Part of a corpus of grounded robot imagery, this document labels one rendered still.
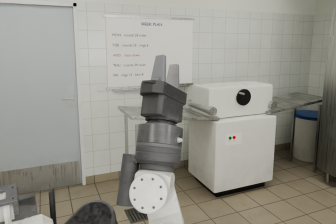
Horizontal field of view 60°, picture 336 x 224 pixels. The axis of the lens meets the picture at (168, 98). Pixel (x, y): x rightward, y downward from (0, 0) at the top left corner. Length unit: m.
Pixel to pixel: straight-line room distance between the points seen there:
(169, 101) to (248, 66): 3.78
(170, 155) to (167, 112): 0.08
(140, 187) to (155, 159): 0.05
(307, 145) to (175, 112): 4.09
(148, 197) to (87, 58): 2.96
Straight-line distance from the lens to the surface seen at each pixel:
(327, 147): 3.88
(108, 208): 0.71
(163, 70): 0.57
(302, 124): 4.53
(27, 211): 0.80
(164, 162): 0.53
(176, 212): 0.61
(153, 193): 0.51
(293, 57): 4.87
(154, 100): 0.54
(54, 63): 3.41
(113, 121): 3.55
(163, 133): 0.53
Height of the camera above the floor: 1.61
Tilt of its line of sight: 10 degrees down
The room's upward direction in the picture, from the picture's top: straight up
